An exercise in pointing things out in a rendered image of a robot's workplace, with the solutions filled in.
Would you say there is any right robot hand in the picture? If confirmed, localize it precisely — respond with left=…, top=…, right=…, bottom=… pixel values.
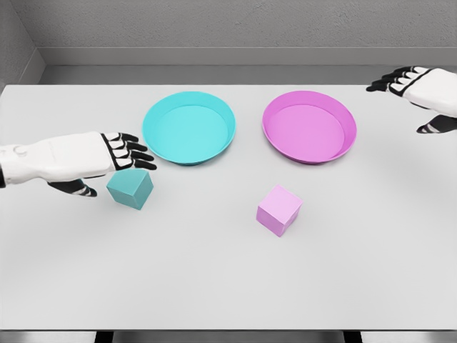
left=366, top=65, right=457, bottom=135

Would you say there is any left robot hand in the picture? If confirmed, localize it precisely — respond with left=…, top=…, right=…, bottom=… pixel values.
left=36, top=131, right=158, bottom=198

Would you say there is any teal block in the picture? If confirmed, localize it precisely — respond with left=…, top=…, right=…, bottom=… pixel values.
left=106, top=169, right=154, bottom=211

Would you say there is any cyan plate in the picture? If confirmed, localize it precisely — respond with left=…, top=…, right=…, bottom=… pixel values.
left=141, top=91, right=237, bottom=166

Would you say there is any pink plate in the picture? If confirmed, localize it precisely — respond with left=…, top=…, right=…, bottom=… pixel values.
left=261, top=90, right=358, bottom=166

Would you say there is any pink block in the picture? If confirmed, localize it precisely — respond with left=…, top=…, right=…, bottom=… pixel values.
left=256, top=184, right=304, bottom=238

